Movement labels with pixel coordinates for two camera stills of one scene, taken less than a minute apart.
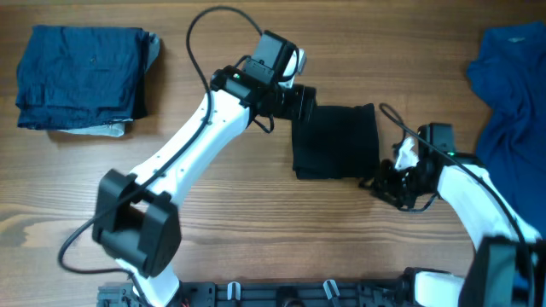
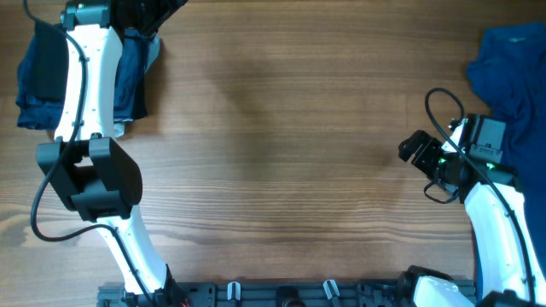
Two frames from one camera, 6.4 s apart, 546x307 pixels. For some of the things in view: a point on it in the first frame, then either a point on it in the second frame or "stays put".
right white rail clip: x=328 y=289 stays put
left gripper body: x=290 y=102 → x=146 y=14
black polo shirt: x=337 y=142 → x=49 y=70
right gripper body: x=400 y=186 → x=431 y=159
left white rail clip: x=229 y=291 stays put
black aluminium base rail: x=270 y=294 stays put
